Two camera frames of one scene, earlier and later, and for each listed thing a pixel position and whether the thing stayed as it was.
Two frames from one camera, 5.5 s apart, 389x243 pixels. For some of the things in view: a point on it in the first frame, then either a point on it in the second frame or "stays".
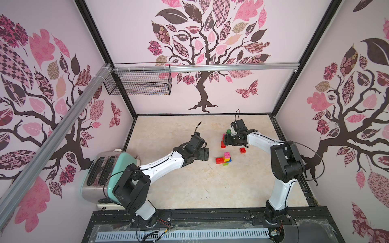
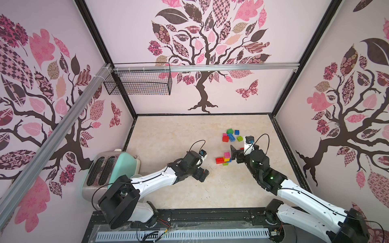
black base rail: x=320 y=225 stays
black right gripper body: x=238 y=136 → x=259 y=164
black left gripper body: x=196 y=155 → x=191 y=170
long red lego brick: x=220 y=160 stays
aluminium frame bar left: x=54 y=142 stays
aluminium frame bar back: x=205 y=67 stays
